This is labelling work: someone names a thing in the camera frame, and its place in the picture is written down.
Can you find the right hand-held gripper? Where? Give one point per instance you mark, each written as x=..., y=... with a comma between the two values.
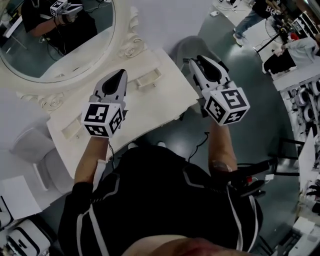
x=228, y=105

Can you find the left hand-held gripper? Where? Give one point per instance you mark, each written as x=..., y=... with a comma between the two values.
x=96, y=117

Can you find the white ornate dressing table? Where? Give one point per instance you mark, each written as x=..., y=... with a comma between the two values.
x=155, y=110

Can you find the person's right forearm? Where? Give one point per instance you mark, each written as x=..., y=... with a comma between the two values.
x=222, y=147

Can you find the person's left forearm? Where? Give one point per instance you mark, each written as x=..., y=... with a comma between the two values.
x=87, y=162

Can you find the white oval ornate mirror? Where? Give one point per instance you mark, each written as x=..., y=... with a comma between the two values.
x=62, y=60

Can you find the person's white right shoe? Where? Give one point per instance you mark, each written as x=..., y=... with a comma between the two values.
x=161, y=144

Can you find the black floor fan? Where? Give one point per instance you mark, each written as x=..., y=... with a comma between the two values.
x=271, y=27

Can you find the grey upholstered chair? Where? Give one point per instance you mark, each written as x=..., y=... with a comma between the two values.
x=40, y=150

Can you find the shelf of white robot parts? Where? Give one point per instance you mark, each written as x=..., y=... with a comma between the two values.
x=307, y=105

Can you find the black body-worn pack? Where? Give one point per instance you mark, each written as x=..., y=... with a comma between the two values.
x=250, y=187

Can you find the person's black shirt torso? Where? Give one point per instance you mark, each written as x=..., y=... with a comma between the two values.
x=162, y=200

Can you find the white table with black legs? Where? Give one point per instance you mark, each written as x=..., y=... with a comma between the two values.
x=307, y=160

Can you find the white box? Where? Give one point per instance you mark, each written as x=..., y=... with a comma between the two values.
x=20, y=197

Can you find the white black robot part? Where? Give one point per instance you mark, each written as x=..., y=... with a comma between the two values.
x=25, y=240

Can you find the grey chair with black frame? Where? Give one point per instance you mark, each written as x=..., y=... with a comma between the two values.
x=190, y=47

